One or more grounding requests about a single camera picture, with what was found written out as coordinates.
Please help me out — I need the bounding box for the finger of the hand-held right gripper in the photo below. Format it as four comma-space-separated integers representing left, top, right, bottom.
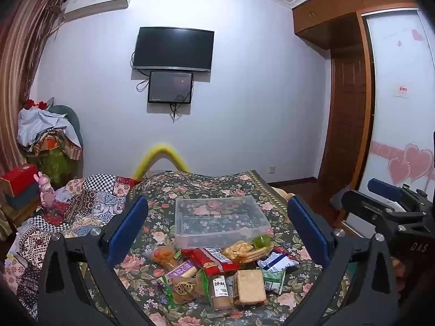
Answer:
367, 177, 413, 204
341, 189, 396, 226

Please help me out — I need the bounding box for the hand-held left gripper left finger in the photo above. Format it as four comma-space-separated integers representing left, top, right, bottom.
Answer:
37, 195, 150, 326

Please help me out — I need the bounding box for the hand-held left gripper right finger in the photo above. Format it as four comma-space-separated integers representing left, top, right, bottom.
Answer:
287, 195, 400, 326

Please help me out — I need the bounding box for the orange fried snack packet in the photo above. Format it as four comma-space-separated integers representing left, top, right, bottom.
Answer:
143, 245, 182, 269

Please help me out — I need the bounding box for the blue white snack packet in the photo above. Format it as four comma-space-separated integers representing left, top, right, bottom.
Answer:
257, 251, 300, 273

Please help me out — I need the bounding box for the green white snack packet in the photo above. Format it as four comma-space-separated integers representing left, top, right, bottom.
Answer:
262, 270, 286, 294

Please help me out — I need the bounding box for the purple snack packet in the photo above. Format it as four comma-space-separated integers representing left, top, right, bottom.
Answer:
165, 260, 198, 281

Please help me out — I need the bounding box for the yellow cracker packet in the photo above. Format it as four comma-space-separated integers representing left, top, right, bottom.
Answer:
222, 240, 272, 264

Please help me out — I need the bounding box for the green edged pastry packet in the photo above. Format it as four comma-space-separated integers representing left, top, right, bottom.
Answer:
160, 270, 210, 309

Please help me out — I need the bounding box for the square biscuit packet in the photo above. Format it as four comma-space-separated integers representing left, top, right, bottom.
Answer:
234, 269, 268, 306

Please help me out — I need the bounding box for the red snack packet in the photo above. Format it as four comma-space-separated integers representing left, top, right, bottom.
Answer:
181, 248, 241, 276

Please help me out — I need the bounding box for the clear plastic storage box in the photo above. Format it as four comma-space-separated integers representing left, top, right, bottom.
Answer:
174, 196, 272, 249

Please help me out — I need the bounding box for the dark grey cloth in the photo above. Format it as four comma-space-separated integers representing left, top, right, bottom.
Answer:
330, 189, 345, 209

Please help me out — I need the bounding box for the floral blanket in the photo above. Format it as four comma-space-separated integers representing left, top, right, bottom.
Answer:
63, 170, 350, 326

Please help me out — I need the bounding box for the patchwork quilt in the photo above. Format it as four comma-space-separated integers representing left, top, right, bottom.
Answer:
5, 173, 145, 316

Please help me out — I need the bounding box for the white sliding wardrobe door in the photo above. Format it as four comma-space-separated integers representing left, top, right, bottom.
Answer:
361, 8, 435, 213

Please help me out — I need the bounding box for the brown wooden door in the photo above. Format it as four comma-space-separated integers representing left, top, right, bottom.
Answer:
318, 49, 375, 196

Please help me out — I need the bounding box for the yellow foam tube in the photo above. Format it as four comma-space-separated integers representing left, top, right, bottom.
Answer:
132, 143, 191, 180

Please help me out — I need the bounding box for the pink rabbit toy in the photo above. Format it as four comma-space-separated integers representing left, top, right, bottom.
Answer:
33, 171, 55, 215

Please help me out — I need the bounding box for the green cloth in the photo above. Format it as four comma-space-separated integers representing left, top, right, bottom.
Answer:
29, 148, 76, 186

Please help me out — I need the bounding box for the red box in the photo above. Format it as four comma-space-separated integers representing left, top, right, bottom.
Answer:
0, 164, 39, 198

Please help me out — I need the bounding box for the grey-blue chair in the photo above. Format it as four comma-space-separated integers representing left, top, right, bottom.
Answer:
48, 105, 84, 150

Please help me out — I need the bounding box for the pile of clothes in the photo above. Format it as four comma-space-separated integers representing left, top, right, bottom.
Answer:
16, 99, 83, 161

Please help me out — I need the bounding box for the small black monitor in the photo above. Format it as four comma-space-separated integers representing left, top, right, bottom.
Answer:
147, 71, 194, 104

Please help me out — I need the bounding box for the wooden overhead cabinet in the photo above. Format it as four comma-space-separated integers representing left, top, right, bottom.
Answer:
292, 0, 418, 50

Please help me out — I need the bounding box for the brown striped curtain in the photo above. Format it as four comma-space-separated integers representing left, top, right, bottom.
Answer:
0, 0, 66, 177

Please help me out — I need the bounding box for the white air conditioner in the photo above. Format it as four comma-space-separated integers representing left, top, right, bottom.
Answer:
62, 0, 131, 23

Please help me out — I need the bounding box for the black monitor cable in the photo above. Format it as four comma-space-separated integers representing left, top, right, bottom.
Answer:
169, 92, 192, 122

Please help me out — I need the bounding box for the black television cable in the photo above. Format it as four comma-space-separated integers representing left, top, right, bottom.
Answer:
130, 50, 151, 92

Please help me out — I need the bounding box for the wall-mounted black television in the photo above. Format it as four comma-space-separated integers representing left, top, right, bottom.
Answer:
132, 26, 215, 73

